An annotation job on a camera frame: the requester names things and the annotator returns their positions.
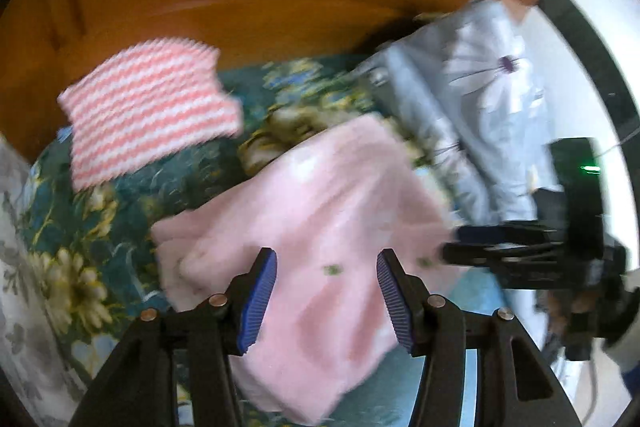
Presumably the grey floral pillow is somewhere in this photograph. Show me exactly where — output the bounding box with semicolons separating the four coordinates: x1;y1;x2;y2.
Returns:
350;0;556;228

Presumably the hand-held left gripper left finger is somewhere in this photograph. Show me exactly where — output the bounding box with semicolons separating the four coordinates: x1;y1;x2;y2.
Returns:
68;247;278;427

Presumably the pink white striped folded cloth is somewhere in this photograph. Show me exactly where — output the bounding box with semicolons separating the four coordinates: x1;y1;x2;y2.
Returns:
57;38;243;192

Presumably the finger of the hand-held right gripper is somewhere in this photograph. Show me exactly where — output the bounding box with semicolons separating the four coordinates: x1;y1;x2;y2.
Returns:
454;221;566;248
440;242;571;290

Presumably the white grey patterned cloth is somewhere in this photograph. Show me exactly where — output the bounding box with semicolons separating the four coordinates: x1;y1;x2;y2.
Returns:
0;134;88;423

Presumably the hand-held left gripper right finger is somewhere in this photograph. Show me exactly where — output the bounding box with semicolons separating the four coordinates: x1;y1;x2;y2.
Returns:
376;249;584;427

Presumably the pink fluffy garment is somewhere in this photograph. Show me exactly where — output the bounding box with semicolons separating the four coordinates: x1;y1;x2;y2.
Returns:
151;114;468;425

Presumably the green floral bedsheet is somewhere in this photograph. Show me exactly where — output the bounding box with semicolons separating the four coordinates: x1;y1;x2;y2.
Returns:
20;57;506;427

